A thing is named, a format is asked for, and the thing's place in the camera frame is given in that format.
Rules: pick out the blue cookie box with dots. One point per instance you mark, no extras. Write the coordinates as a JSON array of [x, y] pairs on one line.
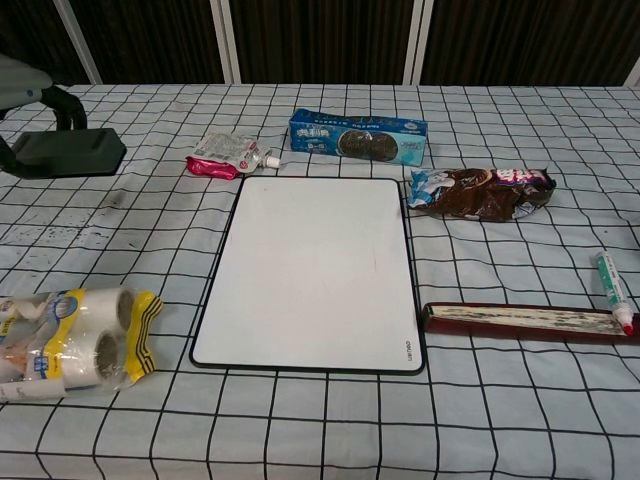
[[320, 135]]

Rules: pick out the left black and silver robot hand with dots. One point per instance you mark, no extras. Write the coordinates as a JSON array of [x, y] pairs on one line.
[[20, 87]]

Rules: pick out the brown and blue snack wrapper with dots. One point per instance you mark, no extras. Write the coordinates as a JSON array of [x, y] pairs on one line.
[[475, 197]]

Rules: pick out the plastic wrap rolls yellow pack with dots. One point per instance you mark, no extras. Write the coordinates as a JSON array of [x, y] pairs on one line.
[[75, 340]]

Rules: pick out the white and pink spout pouch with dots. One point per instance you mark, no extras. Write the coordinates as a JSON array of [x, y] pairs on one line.
[[222, 150]]

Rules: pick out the white green marker red tip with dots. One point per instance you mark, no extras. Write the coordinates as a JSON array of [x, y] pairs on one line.
[[614, 295]]

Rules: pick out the white partition frame post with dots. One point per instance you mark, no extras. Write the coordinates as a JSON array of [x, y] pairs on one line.
[[80, 45], [634, 72], [225, 40], [417, 40]]

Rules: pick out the dark grey whiteboard eraser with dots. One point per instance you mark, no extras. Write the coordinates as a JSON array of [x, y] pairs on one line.
[[70, 152]]

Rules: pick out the white whiteboard with black frame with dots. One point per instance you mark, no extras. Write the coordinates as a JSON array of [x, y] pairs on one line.
[[315, 275]]

